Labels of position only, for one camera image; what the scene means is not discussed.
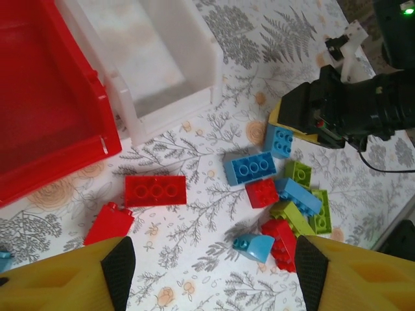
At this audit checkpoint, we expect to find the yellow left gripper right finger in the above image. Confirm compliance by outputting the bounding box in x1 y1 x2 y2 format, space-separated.
294 235 415 311

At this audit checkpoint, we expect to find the floral tablecloth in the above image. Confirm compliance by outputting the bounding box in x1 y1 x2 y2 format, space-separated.
0 0 415 311

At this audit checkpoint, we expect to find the thin black cable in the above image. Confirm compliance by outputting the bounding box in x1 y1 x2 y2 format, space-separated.
358 137 415 173

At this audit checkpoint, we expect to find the sloped green lego brick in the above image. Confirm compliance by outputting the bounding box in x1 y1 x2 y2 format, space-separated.
268 200 316 237

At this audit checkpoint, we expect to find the white plastic bin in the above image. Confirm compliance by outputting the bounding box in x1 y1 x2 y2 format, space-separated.
54 0 224 146

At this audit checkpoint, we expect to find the red plastic bin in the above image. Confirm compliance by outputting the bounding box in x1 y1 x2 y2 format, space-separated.
0 0 123 208

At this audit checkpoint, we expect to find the wide blue lego brick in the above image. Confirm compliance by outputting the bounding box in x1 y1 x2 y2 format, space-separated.
222 150 277 187

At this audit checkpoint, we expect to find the square red lego brick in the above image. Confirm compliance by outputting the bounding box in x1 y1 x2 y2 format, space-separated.
244 178 280 210

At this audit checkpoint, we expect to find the tall red lego brick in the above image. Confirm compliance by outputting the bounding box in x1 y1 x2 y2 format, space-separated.
83 202 136 247

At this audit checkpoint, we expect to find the wide red lego brick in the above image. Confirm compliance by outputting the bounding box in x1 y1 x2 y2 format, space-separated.
124 175 188 208

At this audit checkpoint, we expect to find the small green lego brick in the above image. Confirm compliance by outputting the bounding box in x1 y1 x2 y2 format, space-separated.
284 160 313 189

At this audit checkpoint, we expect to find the long green lego brick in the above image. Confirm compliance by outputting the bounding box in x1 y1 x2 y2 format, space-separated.
307 189 333 235

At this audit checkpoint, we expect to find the curved light blue lego brick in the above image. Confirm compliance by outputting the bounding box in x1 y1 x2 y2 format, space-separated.
232 233 276 265

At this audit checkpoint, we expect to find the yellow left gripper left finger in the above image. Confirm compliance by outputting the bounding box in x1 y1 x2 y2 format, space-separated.
0 235 136 311

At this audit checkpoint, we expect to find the teal sloped lego brick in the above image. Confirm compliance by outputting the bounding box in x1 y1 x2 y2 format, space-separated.
0 249 14 273

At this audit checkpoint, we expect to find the long narrow blue lego brick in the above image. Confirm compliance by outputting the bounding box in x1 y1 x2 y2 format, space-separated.
274 177 323 217

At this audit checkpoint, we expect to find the square blue lego brick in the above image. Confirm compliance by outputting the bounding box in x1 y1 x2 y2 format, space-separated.
262 124 295 160

